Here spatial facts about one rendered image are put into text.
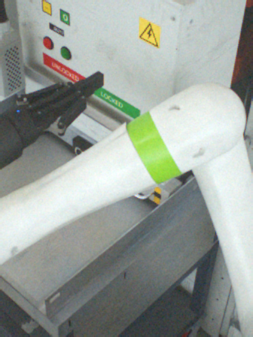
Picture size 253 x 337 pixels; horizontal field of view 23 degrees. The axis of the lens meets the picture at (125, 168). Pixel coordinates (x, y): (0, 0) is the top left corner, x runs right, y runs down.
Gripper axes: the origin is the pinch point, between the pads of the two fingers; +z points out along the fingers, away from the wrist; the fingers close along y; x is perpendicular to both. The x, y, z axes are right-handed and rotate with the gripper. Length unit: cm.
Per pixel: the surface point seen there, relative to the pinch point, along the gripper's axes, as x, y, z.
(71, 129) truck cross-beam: -30.6, -18.9, 12.4
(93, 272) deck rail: -35.8, 13.8, -12.8
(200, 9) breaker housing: 13.5, 10.9, 19.3
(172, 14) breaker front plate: 13.7, 8.5, 13.7
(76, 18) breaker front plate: 1.9, -17.4, 13.6
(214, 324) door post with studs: -115, 18, 42
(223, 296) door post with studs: -97, 19, 42
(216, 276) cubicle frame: -90, 15, 41
